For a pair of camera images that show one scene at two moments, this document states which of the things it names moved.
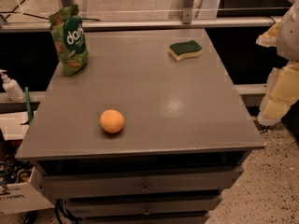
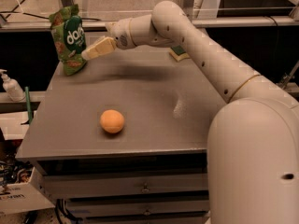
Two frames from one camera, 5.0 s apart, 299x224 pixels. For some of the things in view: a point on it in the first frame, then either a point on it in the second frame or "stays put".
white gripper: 289,37 to 121,34
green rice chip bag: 69,39 stays put
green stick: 28,104 stays put
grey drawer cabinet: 153,131 stays put
